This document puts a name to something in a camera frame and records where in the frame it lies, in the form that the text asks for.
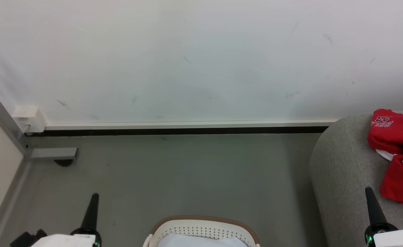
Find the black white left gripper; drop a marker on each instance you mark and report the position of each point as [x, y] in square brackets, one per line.
[67, 240]

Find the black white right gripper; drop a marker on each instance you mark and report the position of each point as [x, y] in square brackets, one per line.
[397, 238]

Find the red basketball jersey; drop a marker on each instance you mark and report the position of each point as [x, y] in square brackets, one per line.
[397, 137]

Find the white laundry basket brown rim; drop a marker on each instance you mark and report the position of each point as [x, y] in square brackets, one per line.
[205, 228]

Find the grey fabric sofa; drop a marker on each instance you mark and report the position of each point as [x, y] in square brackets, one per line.
[345, 178]

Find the light blue garment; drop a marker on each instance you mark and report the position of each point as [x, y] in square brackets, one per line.
[201, 242]

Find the white baseboard strip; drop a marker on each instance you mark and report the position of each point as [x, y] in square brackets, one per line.
[187, 124]

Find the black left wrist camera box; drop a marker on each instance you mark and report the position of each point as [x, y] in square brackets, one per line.
[24, 239]

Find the white corner duct box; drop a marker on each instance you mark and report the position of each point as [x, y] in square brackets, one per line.
[30, 119]

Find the grey metal partition frame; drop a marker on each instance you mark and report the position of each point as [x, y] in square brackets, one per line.
[2, 116]

